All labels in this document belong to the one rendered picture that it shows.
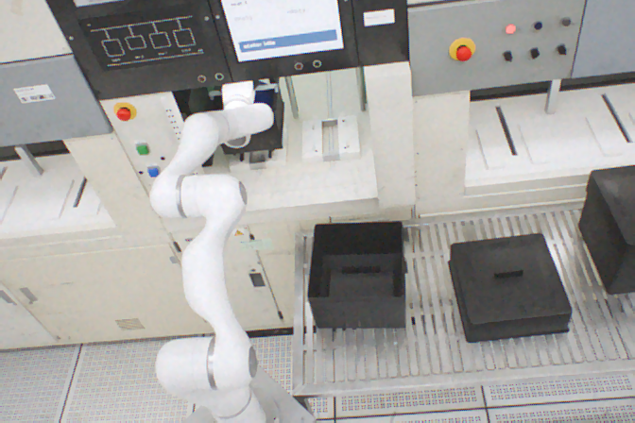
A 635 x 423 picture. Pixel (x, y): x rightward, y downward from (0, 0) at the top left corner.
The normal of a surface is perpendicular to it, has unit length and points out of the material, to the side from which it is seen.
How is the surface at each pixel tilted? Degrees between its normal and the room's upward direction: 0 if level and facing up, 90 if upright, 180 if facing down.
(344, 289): 0
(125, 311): 90
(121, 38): 90
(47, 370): 0
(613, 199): 0
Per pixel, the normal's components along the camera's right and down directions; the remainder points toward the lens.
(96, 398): -0.15, -0.68
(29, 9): 0.01, 0.73
